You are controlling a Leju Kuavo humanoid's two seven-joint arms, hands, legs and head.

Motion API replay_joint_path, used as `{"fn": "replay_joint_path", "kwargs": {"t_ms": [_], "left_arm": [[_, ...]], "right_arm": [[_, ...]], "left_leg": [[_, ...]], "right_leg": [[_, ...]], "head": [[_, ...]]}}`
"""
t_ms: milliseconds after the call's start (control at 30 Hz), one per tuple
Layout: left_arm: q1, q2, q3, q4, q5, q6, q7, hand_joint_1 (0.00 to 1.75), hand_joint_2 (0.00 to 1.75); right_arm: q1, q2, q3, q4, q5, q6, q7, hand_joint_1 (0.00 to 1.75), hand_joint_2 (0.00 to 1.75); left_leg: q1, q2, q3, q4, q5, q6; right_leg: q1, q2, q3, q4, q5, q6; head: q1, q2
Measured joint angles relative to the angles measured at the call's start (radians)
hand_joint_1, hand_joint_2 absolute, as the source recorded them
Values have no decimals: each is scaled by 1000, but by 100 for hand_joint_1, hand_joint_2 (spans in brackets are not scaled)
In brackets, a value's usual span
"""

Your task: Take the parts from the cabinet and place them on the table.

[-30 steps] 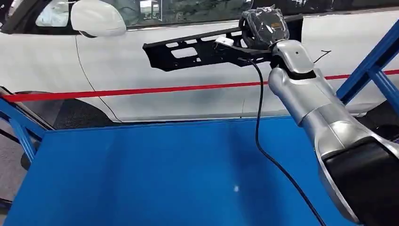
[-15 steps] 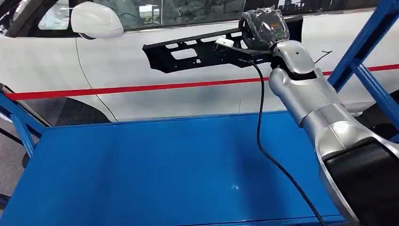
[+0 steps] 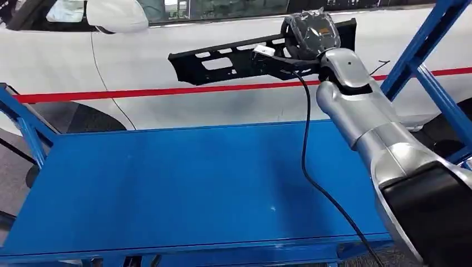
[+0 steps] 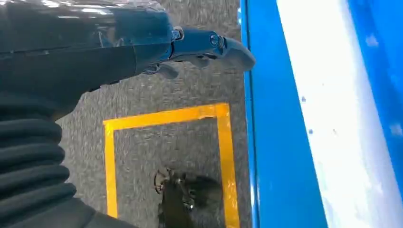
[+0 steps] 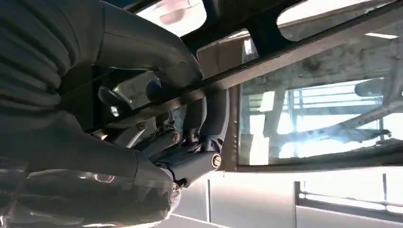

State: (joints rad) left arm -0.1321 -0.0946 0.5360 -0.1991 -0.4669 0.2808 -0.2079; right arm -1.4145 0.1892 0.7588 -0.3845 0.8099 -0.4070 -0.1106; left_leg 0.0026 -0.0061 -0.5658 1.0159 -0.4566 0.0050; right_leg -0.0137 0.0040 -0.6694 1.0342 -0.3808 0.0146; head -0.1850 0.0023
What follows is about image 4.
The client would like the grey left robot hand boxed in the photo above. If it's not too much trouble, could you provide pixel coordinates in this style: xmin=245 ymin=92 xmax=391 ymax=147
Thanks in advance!
xmin=0 ymin=0 xmax=257 ymax=122

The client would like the yellow tape floor square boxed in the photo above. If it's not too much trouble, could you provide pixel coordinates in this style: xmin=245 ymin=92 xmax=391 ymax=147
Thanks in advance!
xmin=103 ymin=103 xmax=241 ymax=228

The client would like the black robot foot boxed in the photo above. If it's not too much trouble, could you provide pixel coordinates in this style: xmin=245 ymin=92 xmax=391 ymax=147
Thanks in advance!
xmin=154 ymin=167 xmax=225 ymax=228

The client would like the blue metal shelf rack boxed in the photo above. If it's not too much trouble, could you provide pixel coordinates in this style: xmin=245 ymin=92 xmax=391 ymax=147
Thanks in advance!
xmin=238 ymin=0 xmax=403 ymax=228

